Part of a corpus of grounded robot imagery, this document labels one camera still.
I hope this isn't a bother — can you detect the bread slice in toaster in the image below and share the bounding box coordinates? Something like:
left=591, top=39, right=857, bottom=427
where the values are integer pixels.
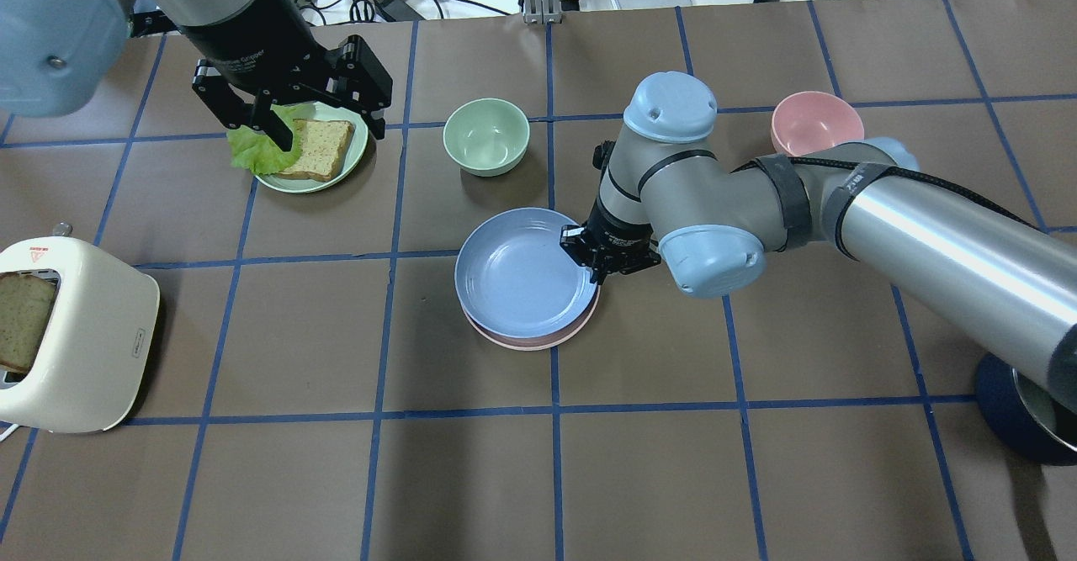
left=1, top=274, right=58, bottom=374

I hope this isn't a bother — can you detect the green bowl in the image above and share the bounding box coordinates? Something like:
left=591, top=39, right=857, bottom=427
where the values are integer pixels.
left=443, top=98, right=531, bottom=177

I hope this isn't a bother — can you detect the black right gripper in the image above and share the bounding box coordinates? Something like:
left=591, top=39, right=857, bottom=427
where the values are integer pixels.
left=560, top=199, right=662, bottom=286

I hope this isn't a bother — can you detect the bread slice on plate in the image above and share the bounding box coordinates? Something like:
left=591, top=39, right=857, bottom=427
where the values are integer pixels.
left=272, top=118, right=355, bottom=183

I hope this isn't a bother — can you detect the green lettuce leaf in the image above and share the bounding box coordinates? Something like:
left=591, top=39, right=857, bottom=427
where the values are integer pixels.
left=226, top=103, right=312, bottom=176

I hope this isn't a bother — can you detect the blue plate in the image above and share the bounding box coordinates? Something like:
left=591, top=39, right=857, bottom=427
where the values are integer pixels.
left=454, top=207, right=599, bottom=339

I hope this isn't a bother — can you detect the white toaster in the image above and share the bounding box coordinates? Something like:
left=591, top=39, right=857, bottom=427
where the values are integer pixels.
left=1, top=221, right=162, bottom=433

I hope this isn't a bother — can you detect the pink bowl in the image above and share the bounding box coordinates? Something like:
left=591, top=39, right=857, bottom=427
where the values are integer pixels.
left=770, top=92, right=866, bottom=157

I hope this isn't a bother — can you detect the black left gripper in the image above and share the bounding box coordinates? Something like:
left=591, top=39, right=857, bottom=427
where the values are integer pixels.
left=154, top=0, right=393, bottom=152

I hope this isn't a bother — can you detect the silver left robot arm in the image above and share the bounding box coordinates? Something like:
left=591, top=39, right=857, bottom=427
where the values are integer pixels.
left=1, top=0, right=393, bottom=151

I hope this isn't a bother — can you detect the green plate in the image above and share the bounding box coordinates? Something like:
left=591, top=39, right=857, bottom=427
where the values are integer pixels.
left=254, top=103, right=369, bottom=194

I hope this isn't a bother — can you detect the pink plate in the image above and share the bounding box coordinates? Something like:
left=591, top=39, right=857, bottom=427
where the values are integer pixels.
left=465, top=287, right=601, bottom=352

